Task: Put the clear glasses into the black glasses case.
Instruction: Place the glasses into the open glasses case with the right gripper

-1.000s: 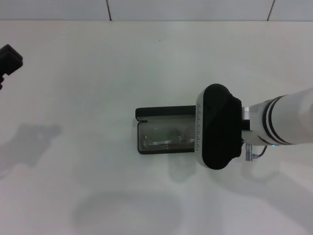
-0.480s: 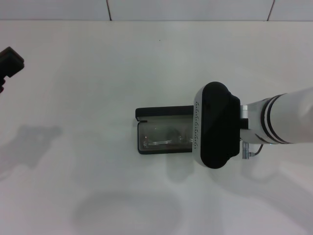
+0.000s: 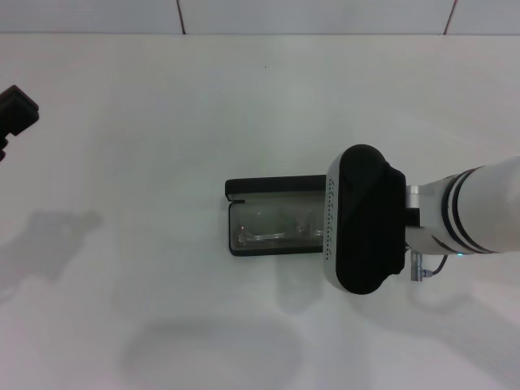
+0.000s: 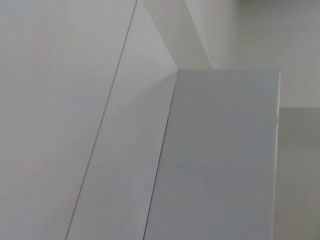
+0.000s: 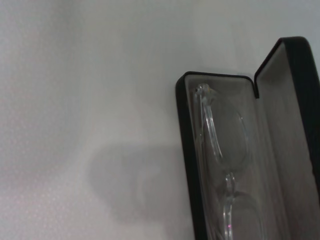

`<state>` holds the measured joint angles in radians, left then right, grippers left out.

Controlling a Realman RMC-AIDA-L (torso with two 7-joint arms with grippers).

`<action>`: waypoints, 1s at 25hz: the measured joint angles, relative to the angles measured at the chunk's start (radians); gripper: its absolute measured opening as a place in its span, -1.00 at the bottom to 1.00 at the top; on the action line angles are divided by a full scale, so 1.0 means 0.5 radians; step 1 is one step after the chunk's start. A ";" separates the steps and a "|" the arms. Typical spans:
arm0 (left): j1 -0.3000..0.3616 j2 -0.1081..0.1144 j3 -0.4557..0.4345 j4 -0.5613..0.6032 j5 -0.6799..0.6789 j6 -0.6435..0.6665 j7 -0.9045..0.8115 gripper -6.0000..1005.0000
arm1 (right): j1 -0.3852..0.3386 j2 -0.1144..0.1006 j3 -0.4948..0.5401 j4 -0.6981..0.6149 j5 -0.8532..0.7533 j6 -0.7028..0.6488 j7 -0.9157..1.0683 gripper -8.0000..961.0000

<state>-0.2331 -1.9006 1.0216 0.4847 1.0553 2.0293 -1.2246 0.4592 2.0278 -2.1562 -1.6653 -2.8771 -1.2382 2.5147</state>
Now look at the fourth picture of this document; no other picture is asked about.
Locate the white cabinet panel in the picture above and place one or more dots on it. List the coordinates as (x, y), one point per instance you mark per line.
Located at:
(215, 155)

